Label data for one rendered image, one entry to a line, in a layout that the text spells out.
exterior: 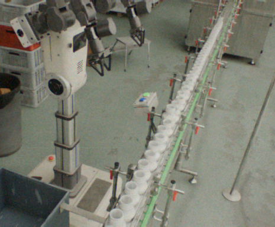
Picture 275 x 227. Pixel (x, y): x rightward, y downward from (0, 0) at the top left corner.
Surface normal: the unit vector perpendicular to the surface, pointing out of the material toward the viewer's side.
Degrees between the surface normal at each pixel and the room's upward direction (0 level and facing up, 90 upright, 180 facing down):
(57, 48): 90
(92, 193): 0
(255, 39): 90
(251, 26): 90
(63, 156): 90
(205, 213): 0
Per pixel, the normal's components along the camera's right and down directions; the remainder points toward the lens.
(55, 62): -0.35, 0.62
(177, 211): 0.10, -0.85
